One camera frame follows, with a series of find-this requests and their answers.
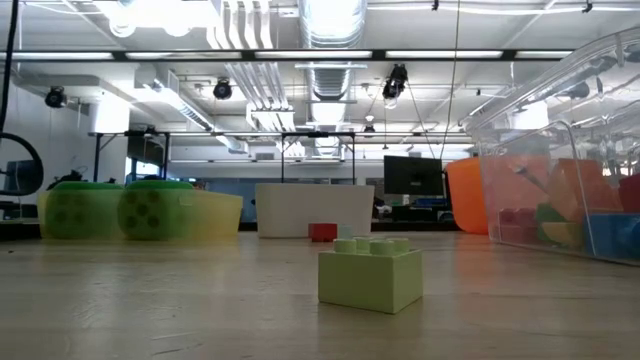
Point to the red small square brick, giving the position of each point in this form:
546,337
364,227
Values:
322,232

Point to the pale blue square brick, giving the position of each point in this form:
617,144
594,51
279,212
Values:
345,231

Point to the green foam die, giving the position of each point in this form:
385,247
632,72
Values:
82,210
150,210

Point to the red long brick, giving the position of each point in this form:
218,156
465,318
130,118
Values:
517,225

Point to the red stepped brick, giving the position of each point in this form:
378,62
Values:
631,192

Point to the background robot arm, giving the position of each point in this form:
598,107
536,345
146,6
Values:
65,177

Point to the white plastic bin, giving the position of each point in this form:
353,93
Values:
312,210

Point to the black computer monitor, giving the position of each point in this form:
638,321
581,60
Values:
412,175

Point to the yellow translucent plastic bin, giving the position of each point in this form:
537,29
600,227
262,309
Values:
220,215

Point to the light green square brick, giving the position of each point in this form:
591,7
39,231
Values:
370,280

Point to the black ceiling spotlight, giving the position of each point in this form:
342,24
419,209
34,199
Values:
222,89
396,80
55,97

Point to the orange plastic bucket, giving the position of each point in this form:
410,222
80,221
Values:
465,195

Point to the clear plastic bin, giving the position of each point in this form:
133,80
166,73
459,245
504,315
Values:
575,100

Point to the background rig frame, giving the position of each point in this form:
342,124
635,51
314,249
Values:
96,160
317,134

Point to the silver ventilation duct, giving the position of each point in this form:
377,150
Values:
330,80

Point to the dark wall screen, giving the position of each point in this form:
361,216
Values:
20,177

